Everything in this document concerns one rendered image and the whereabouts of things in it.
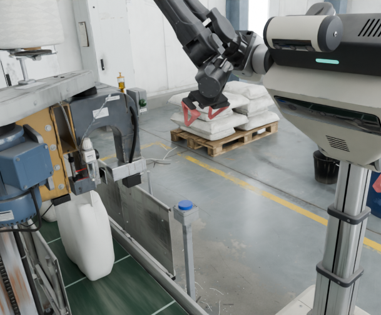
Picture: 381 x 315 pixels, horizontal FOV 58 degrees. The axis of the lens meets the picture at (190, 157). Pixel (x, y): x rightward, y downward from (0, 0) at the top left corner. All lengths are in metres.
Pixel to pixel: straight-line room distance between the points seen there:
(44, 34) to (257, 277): 1.89
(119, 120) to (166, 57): 4.99
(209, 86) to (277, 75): 0.24
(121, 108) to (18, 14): 0.49
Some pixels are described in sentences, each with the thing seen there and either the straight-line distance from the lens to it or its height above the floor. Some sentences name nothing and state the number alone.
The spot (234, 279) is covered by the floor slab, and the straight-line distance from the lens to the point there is 2.34.
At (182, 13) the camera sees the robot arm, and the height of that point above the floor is 1.59.
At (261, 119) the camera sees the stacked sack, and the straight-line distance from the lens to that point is 4.48.
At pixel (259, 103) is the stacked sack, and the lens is 4.38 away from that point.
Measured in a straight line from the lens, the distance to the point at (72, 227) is 1.71.
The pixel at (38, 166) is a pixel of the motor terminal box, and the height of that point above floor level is 1.26.
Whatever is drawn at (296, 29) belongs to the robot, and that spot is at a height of 1.55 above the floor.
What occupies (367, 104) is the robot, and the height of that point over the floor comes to 1.38.
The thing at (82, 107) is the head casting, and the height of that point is 1.32.
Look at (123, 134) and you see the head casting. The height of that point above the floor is 1.19.
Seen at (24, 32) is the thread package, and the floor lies 1.57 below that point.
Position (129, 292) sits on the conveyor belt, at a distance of 1.77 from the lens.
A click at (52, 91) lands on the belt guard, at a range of 1.06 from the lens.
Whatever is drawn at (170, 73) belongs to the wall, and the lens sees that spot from 6.29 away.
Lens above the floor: 1.60
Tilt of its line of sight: 24 degrees down
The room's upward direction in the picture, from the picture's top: 3 degrees counter-clockwise
